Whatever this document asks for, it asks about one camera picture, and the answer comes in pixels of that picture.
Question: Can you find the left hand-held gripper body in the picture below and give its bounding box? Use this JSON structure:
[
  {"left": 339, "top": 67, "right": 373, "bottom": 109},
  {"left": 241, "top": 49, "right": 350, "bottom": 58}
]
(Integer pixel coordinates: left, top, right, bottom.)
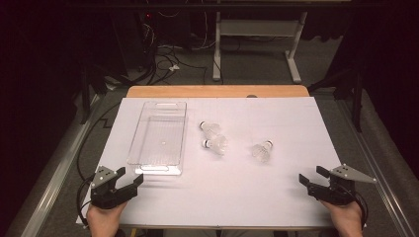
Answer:
[{"left": 89, "top": 165, "right": 138, "bottom": 210}]

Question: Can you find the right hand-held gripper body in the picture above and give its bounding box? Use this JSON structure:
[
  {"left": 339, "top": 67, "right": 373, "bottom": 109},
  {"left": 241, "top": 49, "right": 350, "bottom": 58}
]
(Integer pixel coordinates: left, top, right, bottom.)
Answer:
[{"left": 308, "top": 163, "right": 377, "bottom": 206}]

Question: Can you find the white feather shuttlecock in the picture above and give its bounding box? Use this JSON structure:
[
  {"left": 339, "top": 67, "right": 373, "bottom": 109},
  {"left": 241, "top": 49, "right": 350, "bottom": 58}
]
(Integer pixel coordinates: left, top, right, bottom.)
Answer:
[
  {"left": 201, "top": 133, "right": 229, "bottom": 156},
  {"left": 251, "top": 139, "right": 275, "bottom": 164},
  {"left": 199, "top": 120, "right": 222, "bottom": 139}
]

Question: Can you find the clear plastic tray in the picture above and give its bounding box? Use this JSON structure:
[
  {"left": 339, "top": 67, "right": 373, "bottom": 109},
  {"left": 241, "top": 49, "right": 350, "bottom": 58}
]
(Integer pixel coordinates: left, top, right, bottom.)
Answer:
[{"left": 126, "top": 101, "right": 188, "bottom": 177}]

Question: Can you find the person's left hand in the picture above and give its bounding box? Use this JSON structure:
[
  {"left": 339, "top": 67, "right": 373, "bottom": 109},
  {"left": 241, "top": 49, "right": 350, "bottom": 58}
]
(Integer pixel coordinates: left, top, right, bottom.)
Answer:
[{"left": 86, "top": 201, "right": 128, "bottom": 237}]

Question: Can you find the person's right hand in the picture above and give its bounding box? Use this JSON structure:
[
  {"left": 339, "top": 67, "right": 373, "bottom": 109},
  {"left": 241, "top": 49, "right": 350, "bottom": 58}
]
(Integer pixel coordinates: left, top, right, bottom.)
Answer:
[{"left": 319, "top": 199, "right": 365, "bottom": 237}]

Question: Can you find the white table cover board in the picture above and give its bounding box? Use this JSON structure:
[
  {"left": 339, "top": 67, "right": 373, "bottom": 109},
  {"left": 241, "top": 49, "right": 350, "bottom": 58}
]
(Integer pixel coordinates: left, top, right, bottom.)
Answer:
[{"left": 76, "top": 96, "right": 368, "bottom": 230}]

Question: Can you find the black metal stand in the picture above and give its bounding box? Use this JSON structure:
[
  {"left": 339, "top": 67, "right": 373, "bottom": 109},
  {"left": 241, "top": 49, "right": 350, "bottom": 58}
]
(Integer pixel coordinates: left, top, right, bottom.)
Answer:
[
  {"left": 307, "top": 63, "right": 365, "bottom": 133},
  {"left": 78, "top": 58, "right": 136, "bottom": 125}
]

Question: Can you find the dark curtain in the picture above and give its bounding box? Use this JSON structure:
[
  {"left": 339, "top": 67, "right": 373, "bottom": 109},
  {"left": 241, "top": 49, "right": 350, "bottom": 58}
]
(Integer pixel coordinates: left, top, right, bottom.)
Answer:
[
  {"left": 0, "top": 0, "right": 87, "bottom": 228},
  {"left": 342, "top": 0, "right": 419, "bottom": 179}
]

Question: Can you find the wooden table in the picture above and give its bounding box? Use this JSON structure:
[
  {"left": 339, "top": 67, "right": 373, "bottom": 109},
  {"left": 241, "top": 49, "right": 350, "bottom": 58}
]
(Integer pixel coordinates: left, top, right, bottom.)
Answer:
[{"left": 126, "top": 84, "right": 310, "bottom": 99}]

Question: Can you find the black equipment box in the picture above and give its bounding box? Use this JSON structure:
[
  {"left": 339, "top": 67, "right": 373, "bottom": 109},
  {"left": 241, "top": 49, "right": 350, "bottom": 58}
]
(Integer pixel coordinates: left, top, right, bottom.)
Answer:
[{"left": 110, "top": 8, "right": 159, "bottom": 72}]

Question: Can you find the left hand-held gripper cable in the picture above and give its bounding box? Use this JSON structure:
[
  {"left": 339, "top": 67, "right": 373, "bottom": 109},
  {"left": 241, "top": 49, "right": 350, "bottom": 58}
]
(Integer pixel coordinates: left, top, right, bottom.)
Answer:
[{"left": 76, "top": 101, "right": 123, "bottom": 228}]

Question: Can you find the hand-held gripper cable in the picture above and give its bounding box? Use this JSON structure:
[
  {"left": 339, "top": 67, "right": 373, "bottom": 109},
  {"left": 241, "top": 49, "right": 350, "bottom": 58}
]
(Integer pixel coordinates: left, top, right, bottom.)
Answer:
[
  {"left": 349, "top": 184, "right": 370, "bottom": 230},
  {"left": 76, "top": 101, "right": 123, "bottom": 228}
]

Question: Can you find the right hand-held gripper cable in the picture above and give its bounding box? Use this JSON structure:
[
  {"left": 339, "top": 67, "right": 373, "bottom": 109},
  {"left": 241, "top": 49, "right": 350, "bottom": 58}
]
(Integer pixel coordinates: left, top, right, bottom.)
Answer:
[{"left": 349, "top": 184, "right": 370, "bottom": 230}]

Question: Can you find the aluminium floor rail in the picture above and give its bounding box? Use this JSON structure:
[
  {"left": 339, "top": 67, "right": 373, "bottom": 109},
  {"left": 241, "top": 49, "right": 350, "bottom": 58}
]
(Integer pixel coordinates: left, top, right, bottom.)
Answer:
[
  {"left": 335, "top": 98, "right": 419, "bottom": 237},
  {"left": 4, "top": 93, "right": 102, "bottom": 237}
]

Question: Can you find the tangle of black cables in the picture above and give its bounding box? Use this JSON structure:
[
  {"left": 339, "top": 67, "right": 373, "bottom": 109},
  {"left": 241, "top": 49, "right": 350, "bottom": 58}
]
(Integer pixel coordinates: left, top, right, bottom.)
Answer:
[{"left": 131, "top": 9, "right": 211, "bottom": 87}]

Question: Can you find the white metal desk frame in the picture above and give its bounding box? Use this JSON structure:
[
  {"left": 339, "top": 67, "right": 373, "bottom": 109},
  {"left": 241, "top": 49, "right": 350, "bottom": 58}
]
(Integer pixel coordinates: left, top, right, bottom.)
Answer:
[{"left": 211, "top": 11, "right": 309, "bottom": 84}]

